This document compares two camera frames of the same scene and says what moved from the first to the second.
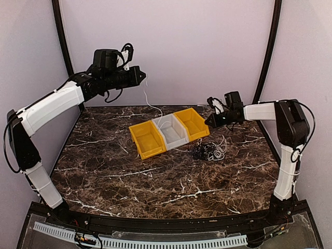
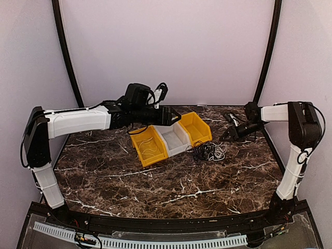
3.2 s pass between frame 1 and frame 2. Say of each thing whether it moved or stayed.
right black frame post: stayed
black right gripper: moved
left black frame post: stayed
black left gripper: moved
